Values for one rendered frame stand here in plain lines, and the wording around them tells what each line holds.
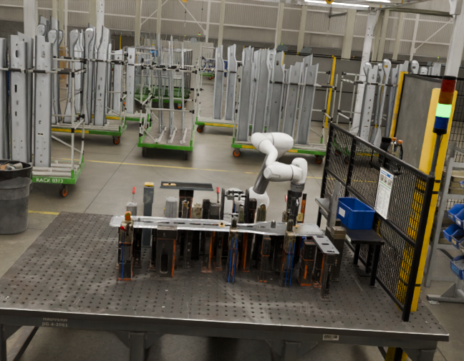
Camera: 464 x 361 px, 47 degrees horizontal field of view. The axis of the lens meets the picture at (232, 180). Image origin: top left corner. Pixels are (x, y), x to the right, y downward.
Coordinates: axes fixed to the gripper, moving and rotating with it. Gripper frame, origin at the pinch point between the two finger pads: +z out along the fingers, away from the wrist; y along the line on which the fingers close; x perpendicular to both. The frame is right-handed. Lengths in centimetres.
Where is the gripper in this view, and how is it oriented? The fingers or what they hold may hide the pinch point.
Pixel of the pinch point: (293, 220)
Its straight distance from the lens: 350.7
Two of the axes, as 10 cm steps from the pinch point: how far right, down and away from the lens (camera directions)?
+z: -0.8, 9.7, 2.4
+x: 9.9, 0.5, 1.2
